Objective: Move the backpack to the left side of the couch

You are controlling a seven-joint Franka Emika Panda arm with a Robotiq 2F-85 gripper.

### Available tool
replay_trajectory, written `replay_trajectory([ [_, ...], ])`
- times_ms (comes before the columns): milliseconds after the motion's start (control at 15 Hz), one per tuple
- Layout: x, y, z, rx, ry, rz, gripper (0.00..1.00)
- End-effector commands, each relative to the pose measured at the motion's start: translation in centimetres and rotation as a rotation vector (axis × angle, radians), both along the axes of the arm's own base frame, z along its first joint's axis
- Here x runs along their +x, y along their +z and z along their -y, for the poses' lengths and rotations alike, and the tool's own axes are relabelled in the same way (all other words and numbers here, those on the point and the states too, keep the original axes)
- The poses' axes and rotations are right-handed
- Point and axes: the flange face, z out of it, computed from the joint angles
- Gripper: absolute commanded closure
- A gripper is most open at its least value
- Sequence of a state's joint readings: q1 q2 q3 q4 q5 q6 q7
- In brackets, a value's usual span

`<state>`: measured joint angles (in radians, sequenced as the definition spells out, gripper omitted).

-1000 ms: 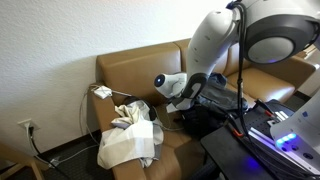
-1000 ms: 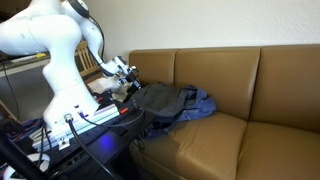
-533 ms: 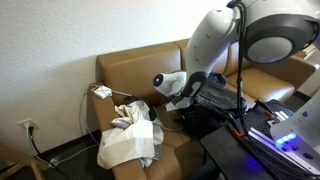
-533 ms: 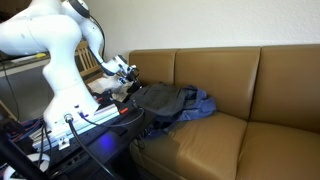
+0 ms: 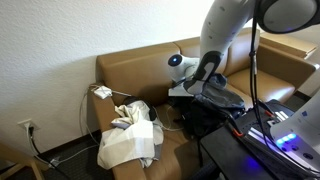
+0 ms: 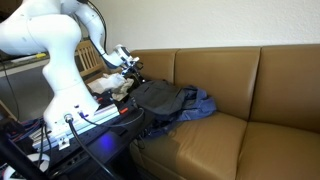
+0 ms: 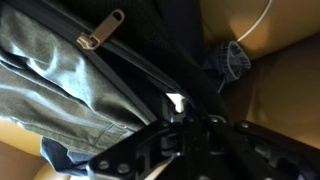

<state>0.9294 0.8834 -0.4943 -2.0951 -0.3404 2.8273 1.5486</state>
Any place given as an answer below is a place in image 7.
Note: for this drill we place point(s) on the grey and black backpack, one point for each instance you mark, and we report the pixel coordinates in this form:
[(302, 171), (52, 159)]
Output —
[(66, 86)]

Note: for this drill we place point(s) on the brown leather couch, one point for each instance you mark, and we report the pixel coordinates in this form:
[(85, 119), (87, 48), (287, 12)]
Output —
[(286, 86)]

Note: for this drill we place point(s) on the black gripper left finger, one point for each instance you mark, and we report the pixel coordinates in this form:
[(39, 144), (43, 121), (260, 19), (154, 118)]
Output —
[(146, 153)]

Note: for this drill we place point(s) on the blue denim garment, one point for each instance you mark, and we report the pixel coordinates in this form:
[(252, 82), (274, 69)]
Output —
[(235, 60)]

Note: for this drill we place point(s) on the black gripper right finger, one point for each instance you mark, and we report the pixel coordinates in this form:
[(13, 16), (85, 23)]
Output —
[(253, 153)]

